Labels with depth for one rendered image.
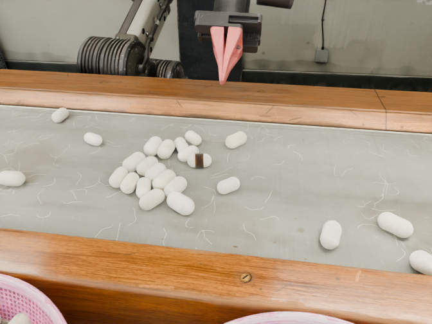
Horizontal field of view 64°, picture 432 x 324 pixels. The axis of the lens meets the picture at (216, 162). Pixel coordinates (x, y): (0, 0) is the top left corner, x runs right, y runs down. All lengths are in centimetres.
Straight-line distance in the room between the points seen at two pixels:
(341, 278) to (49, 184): 37
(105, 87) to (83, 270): 42
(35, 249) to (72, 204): 10
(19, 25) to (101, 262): 273
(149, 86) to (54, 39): 225
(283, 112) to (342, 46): 200
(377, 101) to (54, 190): 53
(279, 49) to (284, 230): 218
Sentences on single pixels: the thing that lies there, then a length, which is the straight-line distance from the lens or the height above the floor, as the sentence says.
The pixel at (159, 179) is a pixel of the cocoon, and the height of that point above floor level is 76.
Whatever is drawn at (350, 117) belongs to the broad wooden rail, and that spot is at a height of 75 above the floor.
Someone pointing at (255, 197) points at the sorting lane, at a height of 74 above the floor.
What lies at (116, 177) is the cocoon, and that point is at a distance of 46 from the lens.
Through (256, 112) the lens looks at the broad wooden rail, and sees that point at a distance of 60.
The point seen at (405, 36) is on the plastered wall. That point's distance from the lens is 267.
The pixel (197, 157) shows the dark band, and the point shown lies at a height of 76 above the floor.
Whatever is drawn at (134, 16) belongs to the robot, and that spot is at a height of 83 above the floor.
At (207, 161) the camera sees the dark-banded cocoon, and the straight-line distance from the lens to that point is 47.
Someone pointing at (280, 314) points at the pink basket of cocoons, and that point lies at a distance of 31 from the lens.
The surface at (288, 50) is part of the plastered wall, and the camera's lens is 254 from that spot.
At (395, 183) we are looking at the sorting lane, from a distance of 52.
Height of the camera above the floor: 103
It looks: 36 degrees down
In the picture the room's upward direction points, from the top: straight up
